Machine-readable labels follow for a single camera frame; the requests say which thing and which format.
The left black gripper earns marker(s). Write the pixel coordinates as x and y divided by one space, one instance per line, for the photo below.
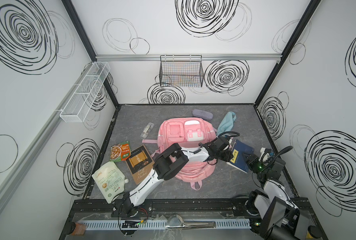
226 147

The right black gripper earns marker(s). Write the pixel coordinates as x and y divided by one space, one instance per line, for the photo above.
254 159

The navy blue notebook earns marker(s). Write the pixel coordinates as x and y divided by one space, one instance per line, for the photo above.
239 154

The pink student backpack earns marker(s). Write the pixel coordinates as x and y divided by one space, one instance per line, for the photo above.
188 133

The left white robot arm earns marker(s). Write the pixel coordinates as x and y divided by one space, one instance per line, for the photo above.
166 166

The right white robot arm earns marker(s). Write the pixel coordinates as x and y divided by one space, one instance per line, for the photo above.
281 219

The light blue pouch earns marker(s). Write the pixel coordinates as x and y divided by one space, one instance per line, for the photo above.
227 123

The purple glasses case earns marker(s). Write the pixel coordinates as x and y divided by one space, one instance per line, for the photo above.
202 114

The clear plastic pencil case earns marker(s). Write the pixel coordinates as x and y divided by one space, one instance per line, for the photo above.
146 131

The green snack packet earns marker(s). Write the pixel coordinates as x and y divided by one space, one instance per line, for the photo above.
120 152

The white food pouch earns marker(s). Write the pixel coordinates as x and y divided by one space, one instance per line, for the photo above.
110 180

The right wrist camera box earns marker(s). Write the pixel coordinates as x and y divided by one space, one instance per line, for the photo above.
266 154

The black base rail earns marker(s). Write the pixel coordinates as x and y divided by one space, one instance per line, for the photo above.
236 207

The white slotted cable duct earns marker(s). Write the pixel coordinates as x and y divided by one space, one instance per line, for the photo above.
127 225

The black wire basket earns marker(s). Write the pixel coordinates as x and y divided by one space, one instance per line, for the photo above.
181 73

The aluminium wall rail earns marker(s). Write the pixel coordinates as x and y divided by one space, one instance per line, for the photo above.
190 57

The white wire shelf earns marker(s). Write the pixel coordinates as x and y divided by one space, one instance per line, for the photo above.
86 92

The black corner frame post right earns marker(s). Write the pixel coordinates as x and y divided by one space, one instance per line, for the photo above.
299 29

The black corner frame post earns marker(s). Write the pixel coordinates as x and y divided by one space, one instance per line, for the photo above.
72 13
299 29

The black corner frame post left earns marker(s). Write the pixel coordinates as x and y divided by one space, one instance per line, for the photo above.
72 13

